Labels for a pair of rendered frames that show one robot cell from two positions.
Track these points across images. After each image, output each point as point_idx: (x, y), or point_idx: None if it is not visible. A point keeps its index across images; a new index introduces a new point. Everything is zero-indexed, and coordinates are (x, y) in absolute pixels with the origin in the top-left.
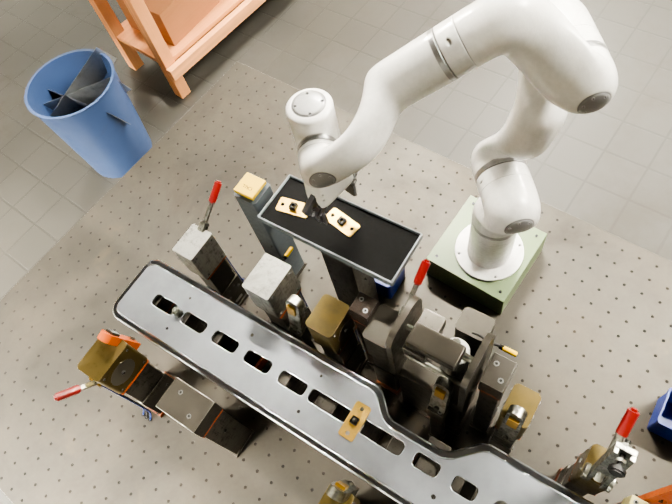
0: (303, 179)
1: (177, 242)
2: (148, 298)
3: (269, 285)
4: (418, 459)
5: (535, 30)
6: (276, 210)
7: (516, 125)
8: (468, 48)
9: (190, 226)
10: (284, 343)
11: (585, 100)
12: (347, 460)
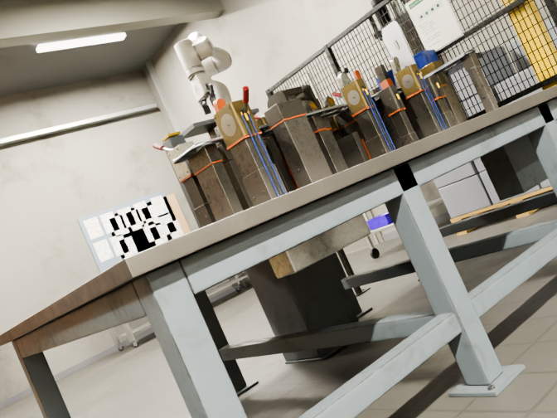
0: (207, 44)
1: (175, 147)
2: (201, 147)
3: None
4: (342, 111)
5: None
6: None
7: (220, 89)
8: (200, 36)
9: (168, 153)
10: (268, 133)
11: (228, 53)
12: (335, 105)
